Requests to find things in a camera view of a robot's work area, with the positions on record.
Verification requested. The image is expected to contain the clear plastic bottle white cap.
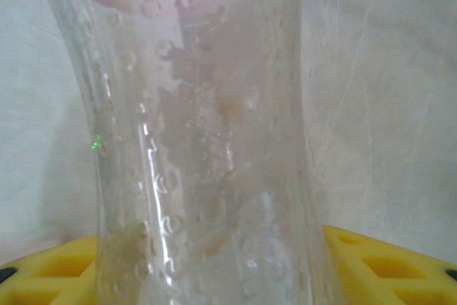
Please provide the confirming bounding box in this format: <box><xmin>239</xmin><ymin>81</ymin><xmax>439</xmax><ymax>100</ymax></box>
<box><xmin>34</xmin><ymin>0</ymin><xmax>336</xmax><ymax>305</ymax></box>

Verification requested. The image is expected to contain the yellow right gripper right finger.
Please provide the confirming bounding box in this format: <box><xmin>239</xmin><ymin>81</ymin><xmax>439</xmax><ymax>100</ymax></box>
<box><xmin>323</xmin><ymin>225</ymin><xmax>457</xmax><ymax>305</ymax></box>

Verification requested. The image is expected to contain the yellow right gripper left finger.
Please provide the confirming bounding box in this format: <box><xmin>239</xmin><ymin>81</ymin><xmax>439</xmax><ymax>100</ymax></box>
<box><xmin>0</xmin><ymin>233</ymin><xmax>104</xmax><ymax>305</ymax></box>

